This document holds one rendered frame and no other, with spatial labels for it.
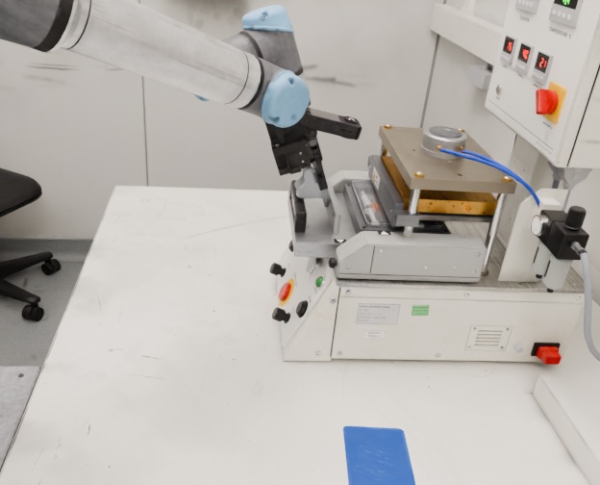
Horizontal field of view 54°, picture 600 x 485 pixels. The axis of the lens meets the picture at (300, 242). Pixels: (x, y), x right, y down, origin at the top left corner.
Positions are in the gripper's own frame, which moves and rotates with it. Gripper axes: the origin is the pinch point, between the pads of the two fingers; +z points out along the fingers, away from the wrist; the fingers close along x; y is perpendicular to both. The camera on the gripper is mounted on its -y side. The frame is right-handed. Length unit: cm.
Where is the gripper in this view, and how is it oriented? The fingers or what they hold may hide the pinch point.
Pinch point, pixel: (328, 198)
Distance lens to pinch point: 111.0
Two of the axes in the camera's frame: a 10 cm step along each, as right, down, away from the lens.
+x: 0.7, 4.9, -8.7
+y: -9.6, 2.6, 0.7
